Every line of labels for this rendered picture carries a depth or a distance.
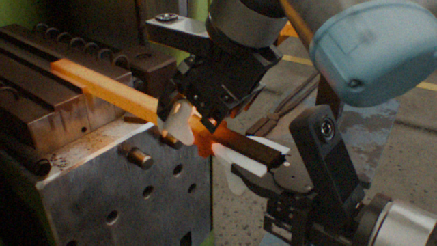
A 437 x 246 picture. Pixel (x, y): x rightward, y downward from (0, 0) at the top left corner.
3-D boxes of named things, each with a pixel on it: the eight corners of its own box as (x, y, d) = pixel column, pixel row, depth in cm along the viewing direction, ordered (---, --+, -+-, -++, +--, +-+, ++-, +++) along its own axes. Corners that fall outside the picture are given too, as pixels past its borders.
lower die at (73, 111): (136, 108, 74) (131, 67, 69) (38, 158, 61) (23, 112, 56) (24, 53, 96) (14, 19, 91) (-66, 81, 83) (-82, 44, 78)
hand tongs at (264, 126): (336, 55, 133) (336, 52, 132) (348, 58, 131) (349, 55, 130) (244, 135, 92) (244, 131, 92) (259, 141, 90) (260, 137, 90)
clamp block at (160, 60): (180, 85, 81) (178, 57, 78) (150, 101, 76) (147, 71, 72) (143, 70, 88) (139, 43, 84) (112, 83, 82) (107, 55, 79)
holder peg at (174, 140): (184, 146, 73) (184, 134, 72) (175, 152, 71) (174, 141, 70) (169, 138, 75) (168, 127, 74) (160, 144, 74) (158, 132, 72)
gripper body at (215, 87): (208, 139, 45) (254, 71, 36) (160, 88, 46) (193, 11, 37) (246, 113, 50) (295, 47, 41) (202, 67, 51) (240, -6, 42)
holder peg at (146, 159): (155, 166, 68) (153, 154, 67) (143, 173, 66) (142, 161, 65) (139, 156, 70) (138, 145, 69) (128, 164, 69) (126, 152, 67)
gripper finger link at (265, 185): (223, 179, 44) (291, 212, 40) (223, 169, 44) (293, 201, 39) (246, 159, 48) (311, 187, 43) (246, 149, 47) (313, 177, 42)
